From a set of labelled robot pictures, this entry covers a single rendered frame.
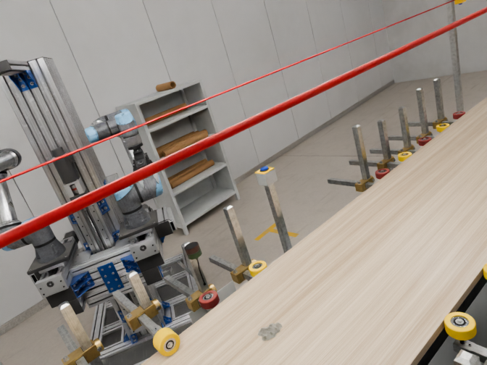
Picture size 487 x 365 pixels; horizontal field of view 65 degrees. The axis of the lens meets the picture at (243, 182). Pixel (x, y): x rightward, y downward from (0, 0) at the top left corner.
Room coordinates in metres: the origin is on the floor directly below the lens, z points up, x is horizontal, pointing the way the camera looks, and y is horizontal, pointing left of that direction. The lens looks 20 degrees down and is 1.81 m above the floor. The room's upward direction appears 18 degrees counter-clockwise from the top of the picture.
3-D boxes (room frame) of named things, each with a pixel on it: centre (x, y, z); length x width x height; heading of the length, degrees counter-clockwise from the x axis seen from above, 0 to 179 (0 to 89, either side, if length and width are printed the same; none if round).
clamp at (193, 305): (1.44, 0.33, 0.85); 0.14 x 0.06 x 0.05; 124
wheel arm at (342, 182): (2.17, -0.67, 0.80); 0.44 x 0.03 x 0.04; 34
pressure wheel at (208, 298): (1.34, 0.28, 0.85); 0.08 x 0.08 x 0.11
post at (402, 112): (2.42, -1.15, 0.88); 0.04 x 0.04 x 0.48; 34
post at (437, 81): (2.70, -1.56, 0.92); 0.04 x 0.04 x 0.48; 34
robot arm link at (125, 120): (1.78, 0.43, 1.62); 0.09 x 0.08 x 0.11; 16
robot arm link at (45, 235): (1.97, 1.14, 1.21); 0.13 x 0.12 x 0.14; 92
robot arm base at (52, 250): (1.98, 1.14, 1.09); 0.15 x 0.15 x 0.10
